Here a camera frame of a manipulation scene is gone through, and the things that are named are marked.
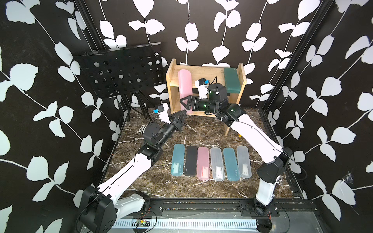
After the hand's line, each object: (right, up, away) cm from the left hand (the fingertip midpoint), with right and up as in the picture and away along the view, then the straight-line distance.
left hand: (185, 109), depth 66 cm
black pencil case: (+3, -31, +24) cm, 39 cm away
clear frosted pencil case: (+36, -31, +24) cm, 54 cm away
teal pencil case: (+28, -33, +24) cm, 50 cm away
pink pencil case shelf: (+10, -33, +24) cm, 42 cm away
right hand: (-1, +5, +2) cm, 6 cm away
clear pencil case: (+19, -35, +22) cm, 45 cm away
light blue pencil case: (-6, -30, +25) cm, 40 cm away
